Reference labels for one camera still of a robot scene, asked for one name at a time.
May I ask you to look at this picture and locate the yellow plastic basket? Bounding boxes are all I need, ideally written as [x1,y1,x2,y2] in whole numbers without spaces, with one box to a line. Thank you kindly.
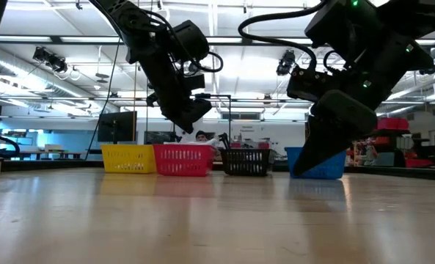
[100,144,158,175]

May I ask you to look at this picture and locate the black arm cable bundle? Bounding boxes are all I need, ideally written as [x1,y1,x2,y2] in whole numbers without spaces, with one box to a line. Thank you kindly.
[0,131,21,159]

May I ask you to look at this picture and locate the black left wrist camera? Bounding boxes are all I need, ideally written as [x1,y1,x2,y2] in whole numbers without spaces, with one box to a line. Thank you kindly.
[186,73,206,91]

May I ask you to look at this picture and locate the black plastic basket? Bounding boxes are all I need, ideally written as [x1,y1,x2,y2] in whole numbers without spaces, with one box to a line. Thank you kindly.
[219,148,273,177]

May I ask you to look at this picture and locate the red box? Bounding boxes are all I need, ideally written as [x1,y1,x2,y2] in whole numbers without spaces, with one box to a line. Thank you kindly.
[403,158,435,169]

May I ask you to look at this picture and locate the dark storage shelf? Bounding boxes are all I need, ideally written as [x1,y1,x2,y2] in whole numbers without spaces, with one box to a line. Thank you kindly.
[348,128,412,168]

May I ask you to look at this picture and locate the black aluminium table frame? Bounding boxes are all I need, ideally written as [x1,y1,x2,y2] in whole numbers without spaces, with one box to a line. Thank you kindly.
[0,158,435,181]

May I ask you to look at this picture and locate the small dark screen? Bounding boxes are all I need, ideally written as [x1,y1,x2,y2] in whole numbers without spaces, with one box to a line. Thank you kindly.
[144,131,176,145]

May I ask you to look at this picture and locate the person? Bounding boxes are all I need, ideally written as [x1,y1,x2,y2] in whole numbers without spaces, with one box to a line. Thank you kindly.
[193,130,222,147]

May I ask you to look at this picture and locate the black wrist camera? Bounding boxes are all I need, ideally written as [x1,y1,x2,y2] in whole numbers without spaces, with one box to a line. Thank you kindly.
[186,73,206,91]
[286,67,332,103]

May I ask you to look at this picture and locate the black monitor with stand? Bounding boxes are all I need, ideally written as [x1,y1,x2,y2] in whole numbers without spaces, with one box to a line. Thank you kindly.
[97,111,138,144]

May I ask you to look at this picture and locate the black ceiling camera rig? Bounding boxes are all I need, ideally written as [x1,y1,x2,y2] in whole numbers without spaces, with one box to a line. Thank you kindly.
[32,46,68,73]

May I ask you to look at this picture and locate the blue plastic basket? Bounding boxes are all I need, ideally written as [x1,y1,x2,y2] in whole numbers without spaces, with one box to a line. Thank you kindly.
[285,146,348,180]

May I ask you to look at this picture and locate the background work table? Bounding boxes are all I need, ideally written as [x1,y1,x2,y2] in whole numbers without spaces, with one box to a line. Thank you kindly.
[18,148,88,161]

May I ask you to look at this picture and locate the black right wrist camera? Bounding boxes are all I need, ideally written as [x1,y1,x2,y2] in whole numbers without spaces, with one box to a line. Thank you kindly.
[286,67,332,103]

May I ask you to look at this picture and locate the black hanging overhead camera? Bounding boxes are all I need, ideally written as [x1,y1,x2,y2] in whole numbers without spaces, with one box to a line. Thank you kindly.
[275,49,297,77]

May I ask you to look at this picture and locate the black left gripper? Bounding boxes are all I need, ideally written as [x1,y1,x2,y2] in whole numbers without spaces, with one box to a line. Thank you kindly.
[147,91,213,134]

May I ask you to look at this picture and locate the hanging black cable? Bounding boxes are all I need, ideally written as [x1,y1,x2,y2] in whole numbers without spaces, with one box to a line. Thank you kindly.
[84,36,122,161]

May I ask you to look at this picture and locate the dark background machine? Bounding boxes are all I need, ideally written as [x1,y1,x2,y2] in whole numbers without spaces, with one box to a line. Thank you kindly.
[411,137,435,169]

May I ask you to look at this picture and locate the red plastic basket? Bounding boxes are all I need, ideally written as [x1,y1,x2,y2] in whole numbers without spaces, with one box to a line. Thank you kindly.
[153,143,217,177]

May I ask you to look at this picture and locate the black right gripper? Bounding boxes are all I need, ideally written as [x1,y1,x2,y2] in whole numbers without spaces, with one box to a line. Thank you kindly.
[293,90,379,176]

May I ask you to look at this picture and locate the red storage bins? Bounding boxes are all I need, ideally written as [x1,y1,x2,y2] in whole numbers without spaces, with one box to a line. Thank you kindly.
[376,117,411,131]

